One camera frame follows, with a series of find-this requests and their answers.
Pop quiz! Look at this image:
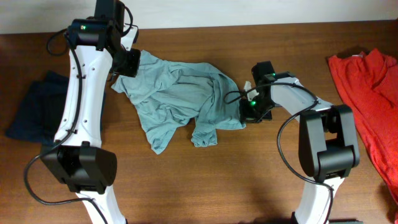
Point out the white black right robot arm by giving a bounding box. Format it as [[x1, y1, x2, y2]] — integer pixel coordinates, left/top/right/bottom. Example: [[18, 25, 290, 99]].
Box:
[[239, 61, 360, 224]]

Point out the red garment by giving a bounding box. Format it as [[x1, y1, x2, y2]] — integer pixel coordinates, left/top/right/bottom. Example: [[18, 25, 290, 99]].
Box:
[[328, 49, 397, 200]]

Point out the light blue t-shirt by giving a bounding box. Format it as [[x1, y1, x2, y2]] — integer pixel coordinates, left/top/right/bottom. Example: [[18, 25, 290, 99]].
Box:
[[112, 50, 246, 154]]

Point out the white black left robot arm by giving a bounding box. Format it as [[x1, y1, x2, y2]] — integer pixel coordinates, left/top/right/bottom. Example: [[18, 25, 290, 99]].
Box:
[[39, 0, 141, 223]]

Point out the dark navy folded garment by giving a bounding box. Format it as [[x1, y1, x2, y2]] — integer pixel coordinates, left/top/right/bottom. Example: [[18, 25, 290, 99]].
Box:
[[4, 70, 106, 147]]

